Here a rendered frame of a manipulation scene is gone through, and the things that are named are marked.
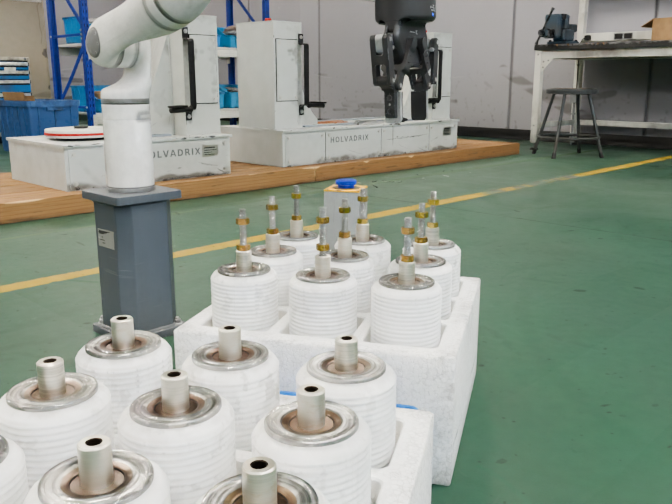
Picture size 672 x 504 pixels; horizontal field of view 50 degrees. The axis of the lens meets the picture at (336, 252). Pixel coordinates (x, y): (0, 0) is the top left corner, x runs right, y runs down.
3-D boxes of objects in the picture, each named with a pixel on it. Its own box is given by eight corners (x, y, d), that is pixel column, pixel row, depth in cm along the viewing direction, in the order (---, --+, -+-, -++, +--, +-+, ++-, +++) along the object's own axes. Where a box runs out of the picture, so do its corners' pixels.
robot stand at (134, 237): (92, 330, 153) (80, 190, 146) (152, 315, 163) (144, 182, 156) (127, 348, 143) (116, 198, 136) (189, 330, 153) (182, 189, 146)
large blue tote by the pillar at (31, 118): (-2, 150, 533) (-8, 99, 524) (50, 147, 564) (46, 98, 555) (32, 155, 502) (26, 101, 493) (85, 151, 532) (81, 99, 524)
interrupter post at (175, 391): (156, 415, 60) (154, 378, 59) (169, 403, 62) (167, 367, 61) (183, 418, 59) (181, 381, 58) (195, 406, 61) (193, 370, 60)
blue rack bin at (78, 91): (70, 111, 601) (68, 85, 596) (111, 109, 628) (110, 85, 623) (100, 113, 568) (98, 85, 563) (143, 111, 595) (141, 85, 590)
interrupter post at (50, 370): (32, 400, 62) (28, 364, 62) (49, 388, 65) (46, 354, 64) (56, 403, 62) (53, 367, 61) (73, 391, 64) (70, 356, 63)
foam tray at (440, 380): (179, 447, 104) (172, 329, 100) (273, 351, 141) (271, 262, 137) (449, 487, 94) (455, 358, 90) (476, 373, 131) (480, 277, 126)
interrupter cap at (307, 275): (332, 288, 95) (332, 283, 95) (285, 280, 99) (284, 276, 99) (359, 275, 102) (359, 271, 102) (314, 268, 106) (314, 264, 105)
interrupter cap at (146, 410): (111, 426, 58) (111, 418, 58) (157, 387, 65) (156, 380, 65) (198, 437, 56) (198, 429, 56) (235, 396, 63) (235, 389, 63)
